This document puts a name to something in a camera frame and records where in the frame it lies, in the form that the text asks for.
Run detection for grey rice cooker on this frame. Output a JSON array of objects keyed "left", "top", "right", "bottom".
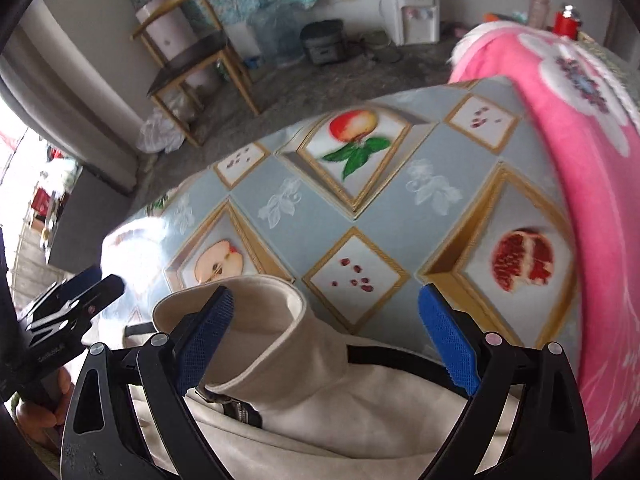
[{"left": 300, "top": 19, "right": 348, "bottom": 66}]

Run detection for pale pink roll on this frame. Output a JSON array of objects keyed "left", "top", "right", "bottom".
[{"left": 136, "top": 0, "right": 221, "bottom": 92}]

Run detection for dark low cabinet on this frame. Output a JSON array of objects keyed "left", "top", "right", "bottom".
[{"left": 47, "top": 167, "right": 136, "bottom": 273}]

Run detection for person's left hand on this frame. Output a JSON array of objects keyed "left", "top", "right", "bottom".
[{"left": 12, "top": 365, "right": 73, "bottom": 448}]

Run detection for grey curtain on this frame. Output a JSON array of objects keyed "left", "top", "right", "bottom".
[{"left": 0, "top": 0, "right": 146, "bottom": 196}]

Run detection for pink floral blanket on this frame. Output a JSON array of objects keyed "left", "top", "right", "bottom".
[{"left": 447, "top": 22, "right": 640, "bottom": 480}]

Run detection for crumpled white plastic bags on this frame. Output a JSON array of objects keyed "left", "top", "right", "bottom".
[{"left": 139, "top": 107, "right": 186, "bottom": 153}]

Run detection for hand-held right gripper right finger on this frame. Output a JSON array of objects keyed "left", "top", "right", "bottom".
[{"left": 417, "top": 284, "right": 593, "bottom": 480}]

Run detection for pink bottle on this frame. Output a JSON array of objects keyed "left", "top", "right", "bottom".
[{"left": 529, "top": 0, "right": 551, "bottom": 28}]

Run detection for cream zip jacket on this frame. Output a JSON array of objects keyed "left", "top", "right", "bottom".
[{"left": 125, "top": 275, "right": 523, "bottom": 480}]

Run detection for wooden chair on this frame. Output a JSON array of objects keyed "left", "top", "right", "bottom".
[{"left": 131, "top": 0, "right": 261, "bottom": 148}]

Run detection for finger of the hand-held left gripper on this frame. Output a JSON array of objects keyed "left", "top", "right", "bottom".
[
  {"left": 30, "top": 274, "right": 126, "bottom": 333},
  {"left": 52, "top": 266, "right": 103, "bottom": 293}
]

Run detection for white water dispenser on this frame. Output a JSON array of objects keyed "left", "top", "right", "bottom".
[{"left": 382, "top": 0, "right": 441, "bottom": 46}]

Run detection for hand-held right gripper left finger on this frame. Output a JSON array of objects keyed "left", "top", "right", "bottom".
[{"left": 60, "top": 284, "right": 236, "bottom": 480}]

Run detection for empty clear water jug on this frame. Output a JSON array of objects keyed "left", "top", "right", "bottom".
[{"left": 250, "top": 7, "right": 306, "bottom": 66}]

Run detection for fruit print tablecloth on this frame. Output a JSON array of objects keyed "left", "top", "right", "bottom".
[{"left": 100, "top": 77, "right": 586, "bottom": 376}]

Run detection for red jar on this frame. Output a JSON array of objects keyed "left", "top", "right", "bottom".
[{"left": 554, "top": 5, "right": 583, "bottom": 36}]

